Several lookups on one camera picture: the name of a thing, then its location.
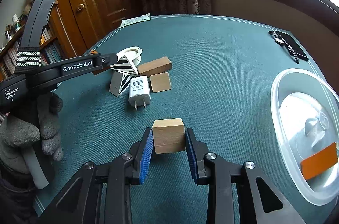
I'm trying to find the light wooden cube block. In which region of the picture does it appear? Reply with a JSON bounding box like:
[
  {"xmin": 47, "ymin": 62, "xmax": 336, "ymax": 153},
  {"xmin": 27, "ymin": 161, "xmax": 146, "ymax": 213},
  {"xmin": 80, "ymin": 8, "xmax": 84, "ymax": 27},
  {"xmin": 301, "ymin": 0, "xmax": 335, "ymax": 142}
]
[{"xmin": 152, "ymin": 118, "xmax": 186, "ymax": 154}]

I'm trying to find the white USB wall charger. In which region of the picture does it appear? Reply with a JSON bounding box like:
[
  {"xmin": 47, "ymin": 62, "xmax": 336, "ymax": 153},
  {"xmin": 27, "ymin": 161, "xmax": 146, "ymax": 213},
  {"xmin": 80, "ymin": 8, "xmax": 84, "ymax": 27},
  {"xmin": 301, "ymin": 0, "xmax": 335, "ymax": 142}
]
[{"xmin": 128, "ymin": 76, "xmax": 152, "ymax": 111}]

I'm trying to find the grey gloved left hand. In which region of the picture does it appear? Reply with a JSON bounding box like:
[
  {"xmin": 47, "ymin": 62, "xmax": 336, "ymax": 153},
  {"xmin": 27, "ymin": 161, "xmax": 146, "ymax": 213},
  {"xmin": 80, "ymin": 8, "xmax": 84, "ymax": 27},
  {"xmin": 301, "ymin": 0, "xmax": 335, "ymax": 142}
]
[{"xmin": 1, "ymin": 92, "xmax": 63, "ymax": 174}]

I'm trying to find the wooden bookshelf with books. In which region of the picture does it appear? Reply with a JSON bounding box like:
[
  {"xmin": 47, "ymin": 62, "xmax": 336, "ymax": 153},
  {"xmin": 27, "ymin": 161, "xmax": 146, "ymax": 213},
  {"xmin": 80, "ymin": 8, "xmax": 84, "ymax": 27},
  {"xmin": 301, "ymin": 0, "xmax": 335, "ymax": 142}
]
[{"xmin": 1, "ymin": 0, "xmax": 76, "ymax": 81}]

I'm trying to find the orange wooden block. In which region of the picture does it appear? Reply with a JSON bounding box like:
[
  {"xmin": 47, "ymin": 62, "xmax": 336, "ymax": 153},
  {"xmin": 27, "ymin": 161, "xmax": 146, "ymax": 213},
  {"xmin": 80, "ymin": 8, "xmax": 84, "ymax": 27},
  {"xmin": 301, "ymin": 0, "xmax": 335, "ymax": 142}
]
[{"xmin": 300, "ymin": 142, "xmax": 338, "ymax": 180}]

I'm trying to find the grey white wedge block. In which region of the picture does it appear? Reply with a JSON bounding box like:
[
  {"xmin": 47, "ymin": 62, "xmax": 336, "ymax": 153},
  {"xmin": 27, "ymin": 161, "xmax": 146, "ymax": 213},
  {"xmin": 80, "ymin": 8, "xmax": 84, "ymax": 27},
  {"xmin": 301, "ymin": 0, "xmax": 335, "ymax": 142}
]
[{"xmin": 109, "ymin": 71, "xmax": 137, "ymax": 97}]

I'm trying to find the white round plastic cap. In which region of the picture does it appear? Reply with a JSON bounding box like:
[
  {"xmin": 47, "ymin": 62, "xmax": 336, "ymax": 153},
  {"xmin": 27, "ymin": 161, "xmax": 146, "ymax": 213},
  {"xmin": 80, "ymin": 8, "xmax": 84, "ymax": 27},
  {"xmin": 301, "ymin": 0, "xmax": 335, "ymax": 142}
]
[{"xmin": 117, "ymin": 46, "xmax": 143, "ymax": 66}]

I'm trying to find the white paper packet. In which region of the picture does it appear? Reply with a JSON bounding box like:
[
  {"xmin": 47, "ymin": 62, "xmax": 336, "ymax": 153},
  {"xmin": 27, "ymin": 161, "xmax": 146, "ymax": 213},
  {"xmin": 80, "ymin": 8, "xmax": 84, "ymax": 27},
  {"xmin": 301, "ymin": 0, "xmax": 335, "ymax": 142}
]
[{"xmin": 119, "ymin": 13, "xmax": 151, "ymax": 28}]

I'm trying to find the clear plastic bowl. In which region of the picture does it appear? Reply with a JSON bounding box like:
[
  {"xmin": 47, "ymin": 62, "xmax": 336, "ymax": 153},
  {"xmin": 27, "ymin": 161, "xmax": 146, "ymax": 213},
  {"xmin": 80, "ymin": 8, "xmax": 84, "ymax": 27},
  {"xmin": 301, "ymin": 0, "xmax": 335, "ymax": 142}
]
[{"xmin": 271, "ymin": 68, "xmax": 338, "ymax": 206}]

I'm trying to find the tan wooden square block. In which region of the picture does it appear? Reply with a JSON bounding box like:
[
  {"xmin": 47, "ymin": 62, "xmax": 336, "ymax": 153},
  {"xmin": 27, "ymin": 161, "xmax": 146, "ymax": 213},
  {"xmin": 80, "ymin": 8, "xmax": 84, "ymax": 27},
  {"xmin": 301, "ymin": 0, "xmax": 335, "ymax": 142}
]
[{"xmin": 149, "ymin": 72, "xmax": 172, "ymax": 93}]

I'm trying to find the dark brown wooden block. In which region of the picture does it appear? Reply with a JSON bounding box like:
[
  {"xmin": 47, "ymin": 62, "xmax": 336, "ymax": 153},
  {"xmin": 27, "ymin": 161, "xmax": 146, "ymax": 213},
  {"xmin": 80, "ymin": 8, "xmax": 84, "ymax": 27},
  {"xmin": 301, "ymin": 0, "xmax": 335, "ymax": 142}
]
[{"xmin": 137, "ymin": 56, "xmax": 172, "ymax": 76}]

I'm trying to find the black smartphone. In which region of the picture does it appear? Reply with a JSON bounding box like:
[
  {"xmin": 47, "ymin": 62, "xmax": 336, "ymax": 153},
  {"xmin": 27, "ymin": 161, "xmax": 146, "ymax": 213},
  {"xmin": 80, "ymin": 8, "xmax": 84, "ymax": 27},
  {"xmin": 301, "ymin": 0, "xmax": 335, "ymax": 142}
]
[{"xmin": 276, "ymin": 31, "xmax": 308, "ymax": 62}]

